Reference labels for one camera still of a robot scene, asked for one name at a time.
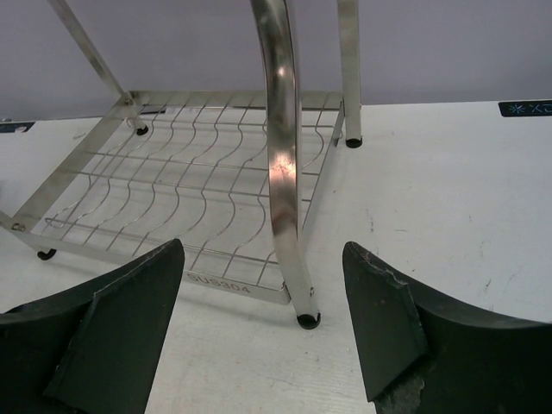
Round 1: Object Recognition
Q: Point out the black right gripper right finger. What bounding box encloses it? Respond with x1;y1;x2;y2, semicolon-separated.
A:
342;241;551;413

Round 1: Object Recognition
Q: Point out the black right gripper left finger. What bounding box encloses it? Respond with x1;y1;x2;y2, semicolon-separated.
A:
1;239;185;413

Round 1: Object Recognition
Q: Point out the stainless steel dish rack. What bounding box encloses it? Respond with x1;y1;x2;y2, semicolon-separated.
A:
1;1;362;329

